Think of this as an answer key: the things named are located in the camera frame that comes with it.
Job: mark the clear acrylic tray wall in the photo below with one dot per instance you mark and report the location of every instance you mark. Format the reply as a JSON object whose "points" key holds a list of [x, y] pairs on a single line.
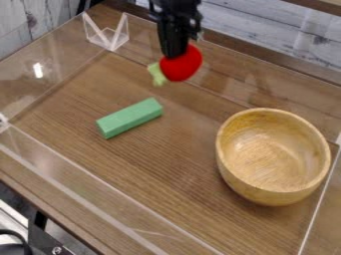
{"points": [[107, 219]]}

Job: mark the green foam block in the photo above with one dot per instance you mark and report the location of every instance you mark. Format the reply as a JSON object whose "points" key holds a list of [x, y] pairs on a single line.
{"points": [[128, 117]]}

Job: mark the red plush strawberry toy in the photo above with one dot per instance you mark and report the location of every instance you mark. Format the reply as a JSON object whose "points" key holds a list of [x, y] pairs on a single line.
{"points": [[177, 69]]}

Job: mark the black table leg bracket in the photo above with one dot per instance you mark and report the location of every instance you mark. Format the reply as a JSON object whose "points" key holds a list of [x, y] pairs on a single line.
{"points": [[41, 242]]}

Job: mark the light wooden bowl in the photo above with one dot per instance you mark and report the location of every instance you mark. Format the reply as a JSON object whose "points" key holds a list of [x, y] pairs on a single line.
{"points": [[273, 156]]}

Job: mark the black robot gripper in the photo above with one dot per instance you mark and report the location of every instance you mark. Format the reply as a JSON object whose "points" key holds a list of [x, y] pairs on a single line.
{"points": [[173, 31]]}

